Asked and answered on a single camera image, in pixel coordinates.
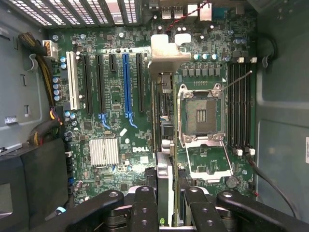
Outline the open socket cover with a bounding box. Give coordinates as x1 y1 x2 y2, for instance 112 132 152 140
183 140 235 184

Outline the coin cell battery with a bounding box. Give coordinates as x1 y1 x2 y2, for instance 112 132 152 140
226 175 239 189

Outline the silver chipset heatsink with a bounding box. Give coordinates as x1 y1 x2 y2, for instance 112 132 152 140
89 137 120 168

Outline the black RAM slot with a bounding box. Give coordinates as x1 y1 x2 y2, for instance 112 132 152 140
246 58 256 156
240 58 246 155
228 58 234 155
234 58 243 156

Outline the CPU socket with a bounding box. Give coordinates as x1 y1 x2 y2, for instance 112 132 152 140
177 83 226 148

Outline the black plastic shroud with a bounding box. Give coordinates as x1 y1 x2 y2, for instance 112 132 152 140
0 139 70 232

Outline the long black expansion slot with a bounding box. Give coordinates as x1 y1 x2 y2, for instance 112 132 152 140
135 52 145 114
83 54 94 116

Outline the blue expansion slot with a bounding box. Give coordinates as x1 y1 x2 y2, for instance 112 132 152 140
122 53 138 129

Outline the green motherboard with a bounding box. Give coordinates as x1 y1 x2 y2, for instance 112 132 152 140
47 0 258 213

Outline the socket locking lever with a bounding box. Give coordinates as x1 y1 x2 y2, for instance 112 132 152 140
219 70 253 92

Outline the open black PC case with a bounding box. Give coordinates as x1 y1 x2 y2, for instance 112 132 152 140
0 0 309 232

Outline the white expansion slot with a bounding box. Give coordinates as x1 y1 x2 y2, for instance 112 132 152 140
66 50 81 111

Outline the short black expansion slot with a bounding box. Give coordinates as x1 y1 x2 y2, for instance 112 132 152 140
108 53 117 73

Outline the white power connector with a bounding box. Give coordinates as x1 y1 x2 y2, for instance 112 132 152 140
42 40 59 58

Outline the long black wire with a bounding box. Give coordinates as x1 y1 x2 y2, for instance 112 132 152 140
246 154 297 218

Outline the blue SATA wire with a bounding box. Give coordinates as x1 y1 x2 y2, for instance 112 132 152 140
44 205 67 220

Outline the looped black wire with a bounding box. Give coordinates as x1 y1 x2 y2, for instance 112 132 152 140
257 32 279 71

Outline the red black twisted wire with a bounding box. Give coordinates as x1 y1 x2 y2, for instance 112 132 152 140
165 0 211 33

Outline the sleeved power cable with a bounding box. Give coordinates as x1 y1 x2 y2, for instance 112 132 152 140
18 31 65 146

